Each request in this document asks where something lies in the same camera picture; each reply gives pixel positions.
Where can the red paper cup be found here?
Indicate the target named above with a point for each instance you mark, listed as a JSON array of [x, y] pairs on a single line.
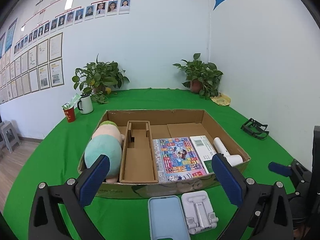
[[69, 113]]

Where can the right potted green plant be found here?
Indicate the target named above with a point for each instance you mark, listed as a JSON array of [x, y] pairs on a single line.
[[201, 78]]

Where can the green tablecloth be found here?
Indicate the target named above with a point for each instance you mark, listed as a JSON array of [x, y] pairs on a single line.
[[56, 159]]

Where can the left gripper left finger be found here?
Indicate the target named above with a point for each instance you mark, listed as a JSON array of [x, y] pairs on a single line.
[[46, 220]]

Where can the white handheld fan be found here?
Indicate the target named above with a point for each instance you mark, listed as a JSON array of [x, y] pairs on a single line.
[[220, 148]]

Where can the white enamel mug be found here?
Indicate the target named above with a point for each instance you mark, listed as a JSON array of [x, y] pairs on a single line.
[[84, 105]]

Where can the left potted green plant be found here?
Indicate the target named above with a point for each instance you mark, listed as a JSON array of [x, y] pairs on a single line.
[[97, 79]]

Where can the potted green plant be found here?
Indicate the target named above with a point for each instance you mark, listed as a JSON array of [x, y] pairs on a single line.
[[201, 78], [97, 79]]

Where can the pastel plush toy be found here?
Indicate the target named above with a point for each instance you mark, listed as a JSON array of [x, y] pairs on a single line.
[[106, 140]]

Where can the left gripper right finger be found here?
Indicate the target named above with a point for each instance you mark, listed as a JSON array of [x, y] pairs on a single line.
[[264, 208]]

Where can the cardboard divider insert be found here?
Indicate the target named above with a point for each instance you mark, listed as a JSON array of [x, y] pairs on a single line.
[[138, 165]]

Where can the framed certificates wall group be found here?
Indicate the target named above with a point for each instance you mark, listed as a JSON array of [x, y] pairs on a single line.
[[37, 69]]

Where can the white green carton box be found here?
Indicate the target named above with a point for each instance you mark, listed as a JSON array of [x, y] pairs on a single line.
[[204, 150]]

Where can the white folding phone stand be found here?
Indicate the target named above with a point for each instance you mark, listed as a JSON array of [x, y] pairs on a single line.
[[198, 211]]

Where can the black plastic frame holder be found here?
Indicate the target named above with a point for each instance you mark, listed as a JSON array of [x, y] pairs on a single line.
[[255, 129]]

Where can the light blue phone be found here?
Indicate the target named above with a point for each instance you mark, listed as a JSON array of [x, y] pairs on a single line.
[[166, 218]]

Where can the grey plastic stool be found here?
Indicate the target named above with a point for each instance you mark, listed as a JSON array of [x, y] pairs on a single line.
[[9, 135]]

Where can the large shallow cardboard box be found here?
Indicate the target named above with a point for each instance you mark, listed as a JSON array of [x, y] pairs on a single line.
[[170, 124]]

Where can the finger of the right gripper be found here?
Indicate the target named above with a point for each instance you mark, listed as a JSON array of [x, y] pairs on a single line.
[[280, 169]]

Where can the colourful board game box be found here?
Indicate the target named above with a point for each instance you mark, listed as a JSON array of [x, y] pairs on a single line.
[[176, 160]]

